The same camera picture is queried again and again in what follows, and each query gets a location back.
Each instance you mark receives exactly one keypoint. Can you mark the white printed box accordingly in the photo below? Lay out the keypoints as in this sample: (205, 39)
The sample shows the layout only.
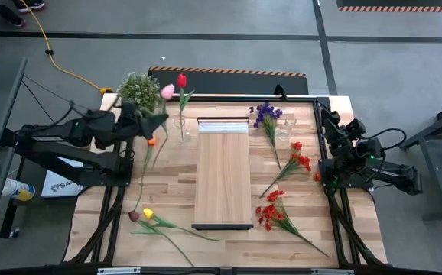
(54, 188)

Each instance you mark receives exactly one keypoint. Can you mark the clear glass vase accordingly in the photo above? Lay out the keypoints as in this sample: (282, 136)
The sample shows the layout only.
(186, 138)
(285, 130)

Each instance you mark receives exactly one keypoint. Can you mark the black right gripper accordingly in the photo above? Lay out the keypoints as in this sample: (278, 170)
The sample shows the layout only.
(351, 139)

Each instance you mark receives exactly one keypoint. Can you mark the person's shoe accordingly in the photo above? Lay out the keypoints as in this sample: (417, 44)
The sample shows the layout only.
(31, 4)
(18, 21)

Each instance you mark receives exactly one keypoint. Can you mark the black clamp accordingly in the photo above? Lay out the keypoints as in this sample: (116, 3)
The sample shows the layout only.
(280, 91)

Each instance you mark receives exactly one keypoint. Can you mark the green potted plant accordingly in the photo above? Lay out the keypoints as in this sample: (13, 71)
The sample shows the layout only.
(138, 89)

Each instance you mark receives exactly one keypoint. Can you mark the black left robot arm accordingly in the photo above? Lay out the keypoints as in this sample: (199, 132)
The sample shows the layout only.
(64, 131)

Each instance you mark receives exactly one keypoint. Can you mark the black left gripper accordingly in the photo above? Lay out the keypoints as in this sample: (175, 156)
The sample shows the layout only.
(131, 126)

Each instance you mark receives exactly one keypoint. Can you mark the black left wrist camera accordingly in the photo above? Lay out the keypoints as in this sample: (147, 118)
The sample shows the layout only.
(128, 107)

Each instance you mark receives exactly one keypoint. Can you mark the small white blue object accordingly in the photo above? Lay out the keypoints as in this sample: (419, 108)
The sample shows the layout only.
(13, 233)

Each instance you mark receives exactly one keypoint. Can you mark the black striped-edge floor mat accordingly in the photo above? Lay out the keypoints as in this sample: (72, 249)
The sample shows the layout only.
(397, 3)
(225, 82)

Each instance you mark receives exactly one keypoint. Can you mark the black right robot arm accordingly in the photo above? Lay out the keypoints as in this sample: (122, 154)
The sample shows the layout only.
(389, 175)

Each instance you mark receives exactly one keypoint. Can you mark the large red flower bunch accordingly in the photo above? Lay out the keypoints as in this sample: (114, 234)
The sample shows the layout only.
(270, 212)

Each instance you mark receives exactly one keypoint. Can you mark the gray metal stand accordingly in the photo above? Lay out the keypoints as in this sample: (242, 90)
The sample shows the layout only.
(435, 133)

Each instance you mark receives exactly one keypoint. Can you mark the yellow artificial tulip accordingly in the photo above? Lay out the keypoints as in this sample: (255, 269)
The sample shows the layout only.
(148, 213)

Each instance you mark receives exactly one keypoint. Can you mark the wooden board tray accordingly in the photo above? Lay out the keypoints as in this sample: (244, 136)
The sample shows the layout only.
(223, 172)

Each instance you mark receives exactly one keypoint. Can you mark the pink artificial tulip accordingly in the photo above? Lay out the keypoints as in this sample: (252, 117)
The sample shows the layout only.
(167, 91)

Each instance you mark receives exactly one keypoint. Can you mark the small red flower bunch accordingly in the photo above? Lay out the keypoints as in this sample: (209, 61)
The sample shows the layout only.
(299, 160)

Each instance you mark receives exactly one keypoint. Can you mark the orange artificial tulip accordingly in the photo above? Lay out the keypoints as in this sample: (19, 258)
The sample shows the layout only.
(151, 142)

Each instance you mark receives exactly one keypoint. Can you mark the purple artificial flower bunch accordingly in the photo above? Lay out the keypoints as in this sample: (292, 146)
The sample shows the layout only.
(267, 114)

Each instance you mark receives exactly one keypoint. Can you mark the black table frame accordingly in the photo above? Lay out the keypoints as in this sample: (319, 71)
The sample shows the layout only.
(225, 99)

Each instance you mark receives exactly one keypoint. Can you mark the red artificial tulip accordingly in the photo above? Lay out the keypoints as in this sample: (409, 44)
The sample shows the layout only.
(181, 81)

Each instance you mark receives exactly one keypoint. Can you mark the white yellow spray can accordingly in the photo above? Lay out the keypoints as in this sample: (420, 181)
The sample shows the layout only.
(18, 189)

